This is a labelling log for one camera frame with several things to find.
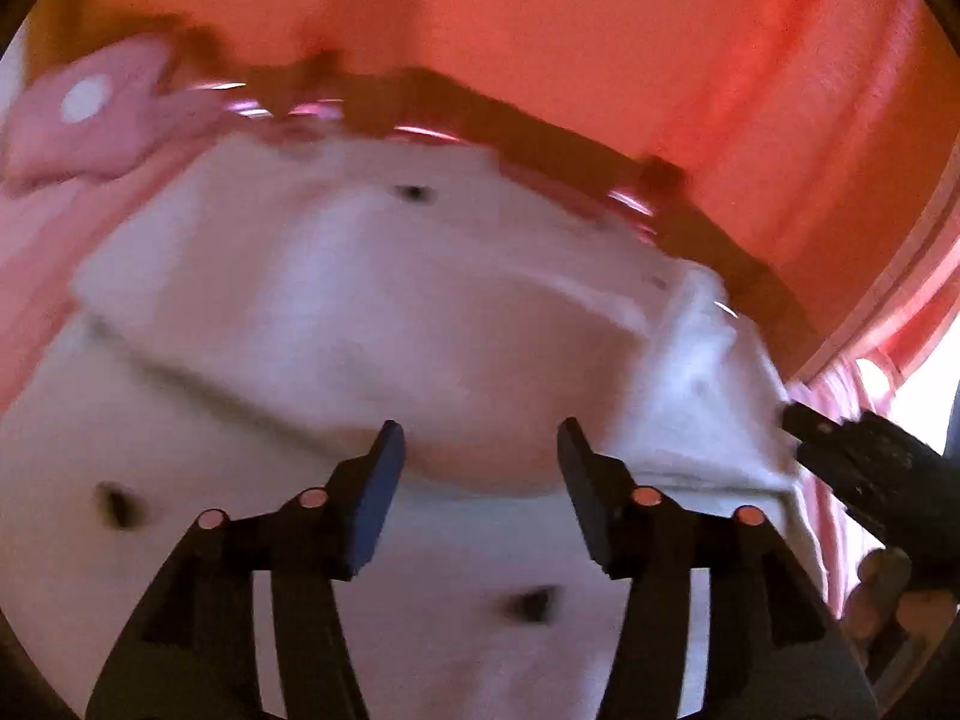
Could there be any orange red curtain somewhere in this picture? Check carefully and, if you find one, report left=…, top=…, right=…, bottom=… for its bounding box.
left=28, top=0, right=958, bottom=382

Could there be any pink fleece blanket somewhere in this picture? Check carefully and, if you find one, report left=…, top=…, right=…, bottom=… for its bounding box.
left=0, top=88, right=932, bottom=616

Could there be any pink pillow with white dot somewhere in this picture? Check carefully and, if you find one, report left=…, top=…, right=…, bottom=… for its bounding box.
left=2, top=34, right=247, bottom=195

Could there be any wooden bed headboard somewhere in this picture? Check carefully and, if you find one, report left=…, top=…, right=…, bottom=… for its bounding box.
left=171, top=23, right=822, bottom=380

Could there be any person's right hand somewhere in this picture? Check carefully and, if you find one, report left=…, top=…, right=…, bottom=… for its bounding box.
left=839, top=550, right=958, bottom=667

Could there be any cream sweater with black hearts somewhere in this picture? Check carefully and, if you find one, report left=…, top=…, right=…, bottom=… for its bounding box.
left=0, top=130, right=835, bottom=720

